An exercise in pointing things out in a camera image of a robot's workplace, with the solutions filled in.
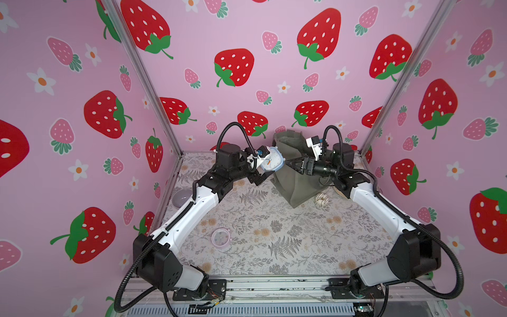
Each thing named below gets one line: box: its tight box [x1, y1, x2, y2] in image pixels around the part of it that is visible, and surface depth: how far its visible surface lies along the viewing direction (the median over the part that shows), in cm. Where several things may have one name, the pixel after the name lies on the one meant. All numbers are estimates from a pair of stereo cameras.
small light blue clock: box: [260, 146, 286, 172], surface depth 75 cm
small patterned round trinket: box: [314, 192, 330, 208], surface depth 100 cm
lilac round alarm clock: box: [210, 227, 233, 249], surface depth 86 cm
